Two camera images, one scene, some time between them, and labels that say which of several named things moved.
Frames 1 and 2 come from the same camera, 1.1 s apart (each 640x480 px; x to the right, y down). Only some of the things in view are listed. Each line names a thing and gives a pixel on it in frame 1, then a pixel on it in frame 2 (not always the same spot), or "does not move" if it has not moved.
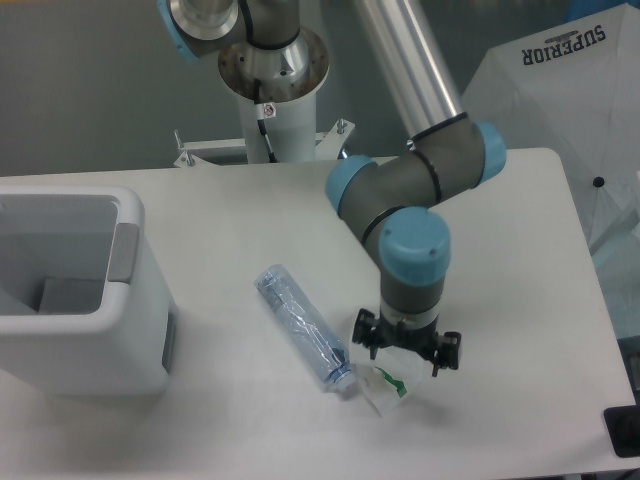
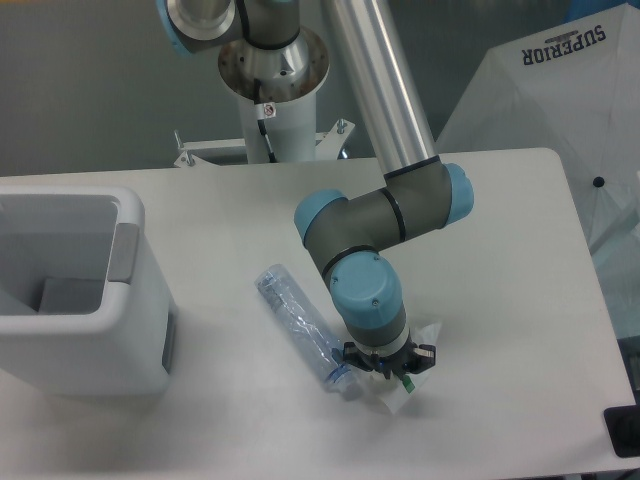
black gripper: x=424 y=340 -> x=409 y=359
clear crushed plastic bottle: x=324 y=352 does not move
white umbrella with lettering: x=574 y=90 does not move
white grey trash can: x=86 y=308 does not move
